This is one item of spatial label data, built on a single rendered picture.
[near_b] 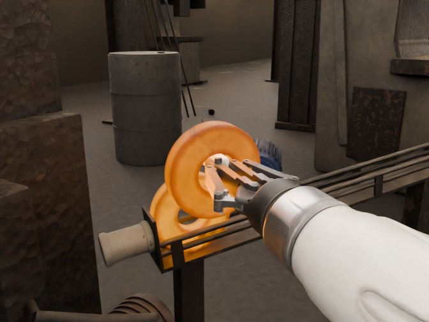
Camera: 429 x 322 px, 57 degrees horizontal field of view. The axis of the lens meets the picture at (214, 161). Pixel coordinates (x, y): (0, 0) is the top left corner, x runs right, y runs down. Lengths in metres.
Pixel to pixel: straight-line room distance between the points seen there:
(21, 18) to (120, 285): 1.25
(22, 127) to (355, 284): 0.63
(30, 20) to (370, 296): 0.75
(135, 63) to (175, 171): 2.54
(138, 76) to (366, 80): 1.63
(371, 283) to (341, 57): 2.59
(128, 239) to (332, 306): 0.44
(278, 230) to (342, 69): 2.50
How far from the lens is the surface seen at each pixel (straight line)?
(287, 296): 1.74
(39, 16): 0.89
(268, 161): 2.39
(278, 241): 0.41
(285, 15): 4.49
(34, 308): 0.74
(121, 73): 3.16
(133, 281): 1.83
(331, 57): 2.94
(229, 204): 0.48
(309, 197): 0.41
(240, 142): 0.61
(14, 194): 0.68
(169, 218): 0.73
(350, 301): 0.34
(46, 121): 0.83
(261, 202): 0.45
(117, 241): 0.72
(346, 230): 0.36
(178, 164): 0.58
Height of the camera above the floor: 1.03
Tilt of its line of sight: 18 degrees down
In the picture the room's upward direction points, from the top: straight up
